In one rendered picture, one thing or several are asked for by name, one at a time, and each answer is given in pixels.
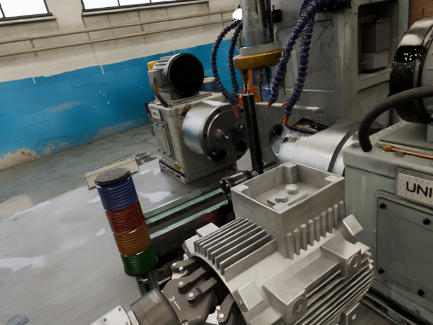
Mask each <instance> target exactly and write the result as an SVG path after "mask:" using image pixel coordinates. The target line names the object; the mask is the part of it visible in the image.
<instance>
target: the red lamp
mask: <svg viewBox="0 0 433 325"><path fill-rule="evenodd" d="M104 211H105V213H106V217H107V218H108V222H109V225H110V228H111V231H112V232H113V233H128V232H130V231H133V230H135V229H137V228H138V227H139V226H141V225H142V223H143V222H144V215H143V212H142V208H141V205H140V202H139V198H138V199H137V200H136V201H135V202H134V203H133V204H132V205H130V206H128V207H126V208H123V209H121V210H115V211H109V210H104Z"/></svg>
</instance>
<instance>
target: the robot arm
mask: <svg viewBox="0 0 433 325"><path fill-rule="evenodd" d="M170 268H171V270H172V272H173V276H172V279H171V280H170V281H169V282H168V283H167V284H166V285H165V286H164V288H163V289H161V290H159V289H158V288H153V289H152V290H150V291H149V292H147V293H146V294H145V295H143V296H142V297H140V298H139V299H137V300H136V301H135V302H133V303H132V304H130V306H131V308H132V310H131V311H129V312H128V313H127V311H126V310H125V308H124V307H123V306H121V305H119V306H117V307H115V308H113V309H112V310H111V311H109V312H108V313H107V314H105V315H103V316H102V317H101V318H99V319H98V320H96V321H95V322H94V323H92V324H90V325H235V322H236V319H237V317H238V316H239V315H240V314H241V311H240V308H239V307H238V305H237V303H236V301H235V300H234V298H233V296H232V294H231V293H230V291H229V290H228V288H227V286H226V285H225V284H224V282H223V281H222V279H221V278H220V277H219V276H218V274H217V273H216V272H215V270H214V269H213V268H212V267H211V266H210V265H209V264H208V263H207V262H206V261H204V260H203V259H201V258H200V257H197V256H193V257H191V258H189V259H187V260H184V261H178V262H174V263H173V264H171V266H170ZM221 304H222V305H221ZM219 305H221V306H219ZM215 310H216V311H215Z"/></svg>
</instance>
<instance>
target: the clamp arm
mask: <svg viewBox="0 0 433 325"><path fill-rule="evenodd" d="M242 101H243V106H244V115H245V123H246V128H247V136H248V141H249V150H250V155H251V164H252V169H253V173H254V174H255V175H261V174H263V173H264V168H263V163H262V157H263V155H262V153H261V148H260V138H259V133H258V123H257V118H256V108H255V103H256V101H255V99H254V94H252V93H245V94H242Z"/></svg>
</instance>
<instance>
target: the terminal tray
mask: <svg viewBox="0 0 433 325"><path fill-rule="evenodd" d="M288 164H293V165H292V166H288ZM329 177H335V179H329ZM240 186H244V187H245V188H244V189H239V187H240ZM230 190H231V198H232V202H233V209H234V213H235V218H236V219H237V218H239V217H240V218H241V219H242V218H244V220H246V219H247V220H248V221H252V223H253V224H254V223H256V226H257V227H259V226H261V229H262V230H265V231H266V234H267V235H268V234H271V239H272V240H273V239H276V243H277V249H278V252H279V253H280V254H281V256H282V257H283V258H284V259H285V260H286V259H287V258H289V259H290V260H293V259H294V256H293V254H297V255H300V250H301V249H303V250H304V251H307V245H308V244H309V245H310V246H314V241H317V242H320V237H321V236H322V237H324V238H326V236H327V232H329V233H330V234H332V229H333V228H334V229H335V230H338V222H339V221H341V220H343V219H344V218H345V177H342V176H339V175H336V174H333V173H329V172H325V171H323V170H319V169H316V168H312V167H310V166H306V165H303V164H299V163H297V162H292V161H289V162H287V163H285V164H282V165H280V166H278V167H276V168H273V169H272V170H269V171H268V172H265V173H263V174H261V175H258V176H256V177H254V178H252V179H249V180H248V181H246V182H243V183H241V184H239V185H237V186H234V187H232V188H230ZM279 204H283V205H284V207H283V208H278V207H277V205H279Z"/></svg>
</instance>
